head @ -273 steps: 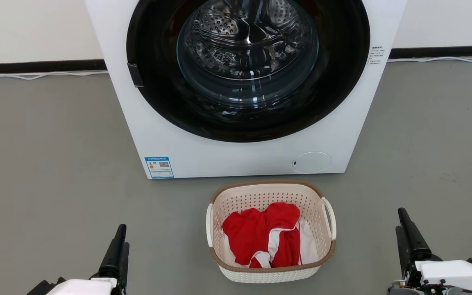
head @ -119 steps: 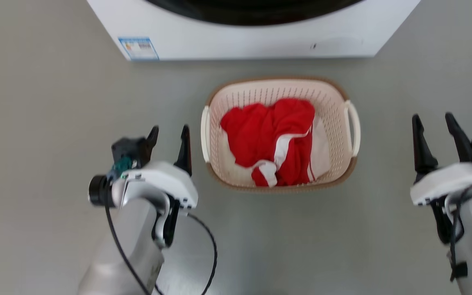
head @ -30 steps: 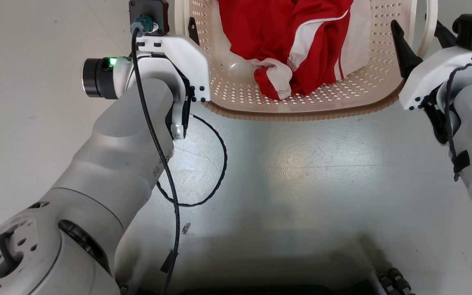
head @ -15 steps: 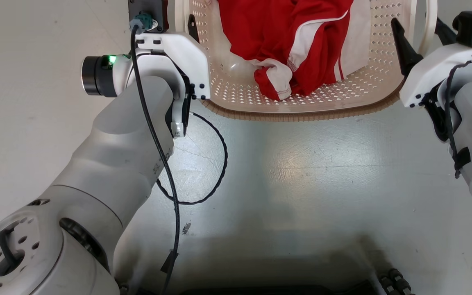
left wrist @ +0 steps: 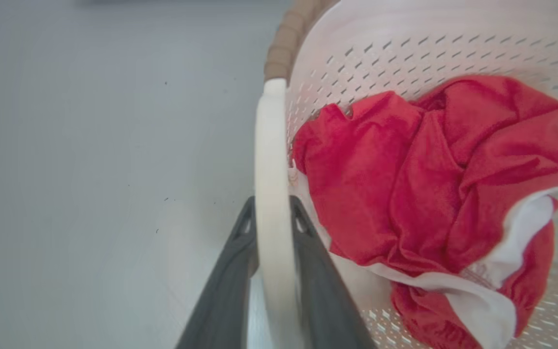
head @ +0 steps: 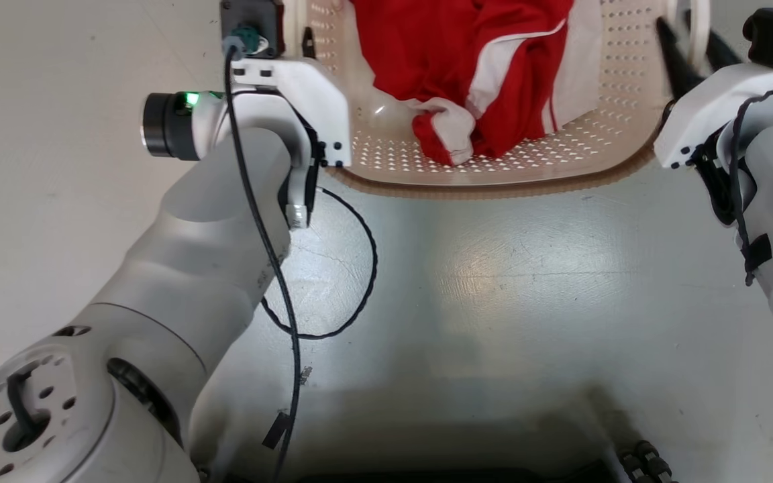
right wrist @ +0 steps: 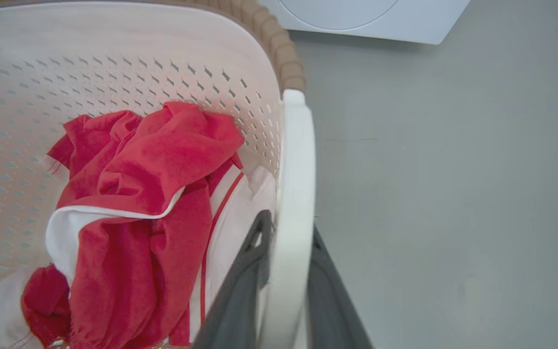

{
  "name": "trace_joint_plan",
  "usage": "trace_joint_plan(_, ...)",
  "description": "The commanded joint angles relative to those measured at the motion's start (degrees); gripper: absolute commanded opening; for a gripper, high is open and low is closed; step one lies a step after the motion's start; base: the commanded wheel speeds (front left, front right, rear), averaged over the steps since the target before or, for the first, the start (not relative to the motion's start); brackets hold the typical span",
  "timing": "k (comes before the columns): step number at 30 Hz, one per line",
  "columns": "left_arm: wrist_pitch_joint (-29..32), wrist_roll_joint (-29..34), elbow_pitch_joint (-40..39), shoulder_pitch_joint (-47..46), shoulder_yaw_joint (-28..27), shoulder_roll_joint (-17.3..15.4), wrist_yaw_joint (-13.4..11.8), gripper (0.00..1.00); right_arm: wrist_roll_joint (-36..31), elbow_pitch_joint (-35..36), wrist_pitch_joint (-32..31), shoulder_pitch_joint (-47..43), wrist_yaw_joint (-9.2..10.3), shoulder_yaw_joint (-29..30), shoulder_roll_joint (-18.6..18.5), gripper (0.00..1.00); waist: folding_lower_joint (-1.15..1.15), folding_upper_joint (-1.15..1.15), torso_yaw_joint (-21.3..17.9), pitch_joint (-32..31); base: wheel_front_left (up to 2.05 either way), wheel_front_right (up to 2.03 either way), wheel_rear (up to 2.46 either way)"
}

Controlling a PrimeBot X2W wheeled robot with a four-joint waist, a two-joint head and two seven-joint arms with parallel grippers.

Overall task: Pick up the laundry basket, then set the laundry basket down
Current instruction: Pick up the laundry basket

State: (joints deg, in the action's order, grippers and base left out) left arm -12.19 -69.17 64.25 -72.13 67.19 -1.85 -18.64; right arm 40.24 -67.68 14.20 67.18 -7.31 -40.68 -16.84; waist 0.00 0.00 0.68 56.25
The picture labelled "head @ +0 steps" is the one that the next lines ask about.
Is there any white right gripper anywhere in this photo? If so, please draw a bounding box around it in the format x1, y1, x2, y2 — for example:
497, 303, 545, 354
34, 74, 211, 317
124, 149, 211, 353
654, 10, 773, 170

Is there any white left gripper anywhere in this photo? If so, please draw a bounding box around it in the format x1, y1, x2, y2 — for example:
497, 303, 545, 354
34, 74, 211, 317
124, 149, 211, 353
231, 27, 352, 169

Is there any beige perforated plastic laundry basket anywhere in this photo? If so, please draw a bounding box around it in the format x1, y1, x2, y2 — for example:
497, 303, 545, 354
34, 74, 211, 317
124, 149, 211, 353
291, 0, 711, 200

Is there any red garment with white stripes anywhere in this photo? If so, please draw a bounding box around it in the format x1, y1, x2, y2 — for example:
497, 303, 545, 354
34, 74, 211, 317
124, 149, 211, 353
348, 0, 603, 167

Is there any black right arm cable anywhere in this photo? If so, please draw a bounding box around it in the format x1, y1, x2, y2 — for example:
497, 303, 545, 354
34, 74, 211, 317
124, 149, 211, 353
694, 91, 773, 288

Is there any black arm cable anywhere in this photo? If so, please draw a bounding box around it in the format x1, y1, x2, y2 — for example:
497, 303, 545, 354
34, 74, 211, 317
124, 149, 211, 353
223, 37, 379, 483
694, 91, 773, 288

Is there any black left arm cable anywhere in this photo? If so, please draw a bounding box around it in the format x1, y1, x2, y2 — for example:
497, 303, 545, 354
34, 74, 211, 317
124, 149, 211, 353
223, 37, 379, 483

